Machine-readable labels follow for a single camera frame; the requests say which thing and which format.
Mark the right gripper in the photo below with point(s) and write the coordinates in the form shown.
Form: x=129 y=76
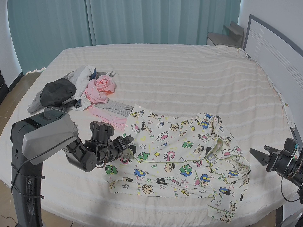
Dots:
x=279 y=162

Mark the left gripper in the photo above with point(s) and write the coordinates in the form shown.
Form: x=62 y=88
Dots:
x=120 y=146

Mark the white printed pyjama top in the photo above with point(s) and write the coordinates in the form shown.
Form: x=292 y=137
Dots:
x=177 y=150

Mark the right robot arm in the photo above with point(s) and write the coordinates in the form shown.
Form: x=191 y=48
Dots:
x=297 y=174

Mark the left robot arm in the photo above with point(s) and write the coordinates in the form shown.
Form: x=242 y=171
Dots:
x=30 y=150

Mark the grey knitted sweater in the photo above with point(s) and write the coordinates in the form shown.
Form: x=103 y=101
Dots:
x=116 y=107

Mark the pink garment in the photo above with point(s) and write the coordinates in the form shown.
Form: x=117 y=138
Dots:
x=101 y=89

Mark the white garment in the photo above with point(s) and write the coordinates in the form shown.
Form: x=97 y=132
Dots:
x=82 y=79

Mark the black garment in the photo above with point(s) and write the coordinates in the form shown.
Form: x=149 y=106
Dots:
x=56 y=91

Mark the bed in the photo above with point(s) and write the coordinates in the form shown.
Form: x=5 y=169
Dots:
x=177 y=79

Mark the grey bedside table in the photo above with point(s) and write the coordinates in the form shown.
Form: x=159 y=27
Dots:
x=220 y=39

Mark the black cabinet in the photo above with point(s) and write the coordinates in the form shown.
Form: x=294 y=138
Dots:
x=2 y=89

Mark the blue-green curtain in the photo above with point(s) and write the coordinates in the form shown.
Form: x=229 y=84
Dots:
x=165 y=13
x=47 y=27

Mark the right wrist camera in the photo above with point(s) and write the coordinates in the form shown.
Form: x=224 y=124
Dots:
x=290 y=145

